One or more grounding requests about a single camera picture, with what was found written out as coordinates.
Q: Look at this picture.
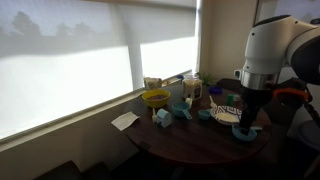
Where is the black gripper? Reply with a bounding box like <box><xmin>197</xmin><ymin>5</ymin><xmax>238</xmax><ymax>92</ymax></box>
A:
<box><xmin>240</xmin><ymin>87</ymin><xmax>273</xmax><ymax>129</ymax></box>

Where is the green cylindrical block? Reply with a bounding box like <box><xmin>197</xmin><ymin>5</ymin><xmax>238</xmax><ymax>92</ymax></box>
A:
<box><xmin>227</xmin><ymin>94</ymin><xmax>234</xmax><ymax>106</ymax></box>

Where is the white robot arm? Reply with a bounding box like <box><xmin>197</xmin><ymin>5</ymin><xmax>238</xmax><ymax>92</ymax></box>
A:
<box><xmin>234</xmin><ymin>15</ymin><xmax>320</xmax><ymax>131</ymax></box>

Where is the light blue box block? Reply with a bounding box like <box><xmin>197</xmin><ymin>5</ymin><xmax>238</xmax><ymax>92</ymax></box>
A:
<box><xmin>157</xmin><ymin>109</ymin><xmax>172</xmax><ymax>128</ymax></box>

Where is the blue patterned paper plate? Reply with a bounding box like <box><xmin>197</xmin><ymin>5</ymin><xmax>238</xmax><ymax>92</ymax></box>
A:
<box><xmin>210</xmin><ymin>106</ymin><xmax>242</xmax><ymax>126</ymax></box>

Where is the large teal measuring cup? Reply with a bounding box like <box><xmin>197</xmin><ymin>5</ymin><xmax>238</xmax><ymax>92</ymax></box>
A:
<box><xmin>232</xmin><ymin>124</ymin><xmax>262</xmax><ymax>142</ymax></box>

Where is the white plastic spoon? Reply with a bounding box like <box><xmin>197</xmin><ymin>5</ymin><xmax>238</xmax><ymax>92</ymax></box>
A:
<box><xmin>209</xmin><ymin>96</ymin><xmax>217</xmax><ymax>108</ymax></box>

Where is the small teal measuring cup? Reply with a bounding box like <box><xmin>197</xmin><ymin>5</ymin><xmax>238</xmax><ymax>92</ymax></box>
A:
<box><xmin>198</xmin><ymin>110</ymin><xmax>211</xmax><ymax>120</ymax></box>

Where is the small green plant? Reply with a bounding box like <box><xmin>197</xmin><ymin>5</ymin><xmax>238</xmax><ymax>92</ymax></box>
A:
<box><xmin>197</xmin><ymin>72</ymin><xmax>215</xmax><ymax>86</ymax></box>

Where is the glass rice jar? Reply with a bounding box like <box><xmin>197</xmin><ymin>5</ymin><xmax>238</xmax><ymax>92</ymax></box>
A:
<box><xmin>182</xmin><ymin>75</ymin><xmax>202</xmax><ymax>100</ymax></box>

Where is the yellow bowl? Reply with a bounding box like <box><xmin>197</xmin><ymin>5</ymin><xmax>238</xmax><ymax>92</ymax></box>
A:
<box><xmin>142</xmin><ymin>89</ymin><xmax>171</xmax><ymax>108</ymax></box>

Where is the white paper sheet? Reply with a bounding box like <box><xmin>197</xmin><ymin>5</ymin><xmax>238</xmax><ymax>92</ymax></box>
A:
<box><xmin>111</xmin><ymin>112</ymin><xmax>138</xmax><ymax>131</ymax></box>

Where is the teal measuring cup with handle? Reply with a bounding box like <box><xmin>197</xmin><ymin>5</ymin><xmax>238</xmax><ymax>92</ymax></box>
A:
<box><xmin>172</xmin><ymin>102</ymin><xmax>192</xmax><ymax>120</ymax></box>

